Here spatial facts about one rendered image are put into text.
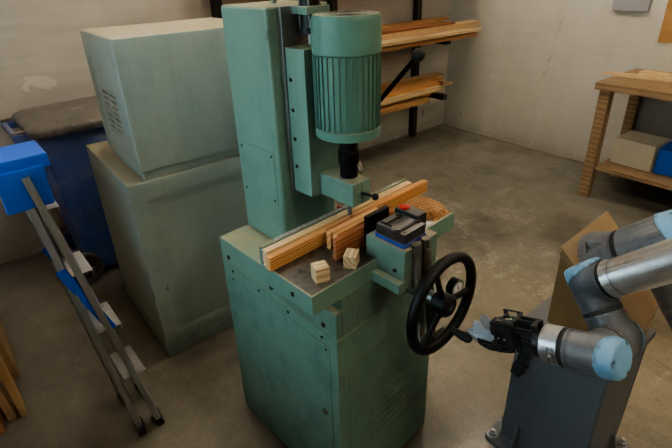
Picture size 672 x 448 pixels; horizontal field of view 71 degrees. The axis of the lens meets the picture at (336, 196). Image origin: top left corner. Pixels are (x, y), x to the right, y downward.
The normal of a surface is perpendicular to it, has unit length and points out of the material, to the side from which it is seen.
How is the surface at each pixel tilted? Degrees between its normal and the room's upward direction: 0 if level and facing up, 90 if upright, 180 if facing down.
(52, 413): 0
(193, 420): 0
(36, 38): 90
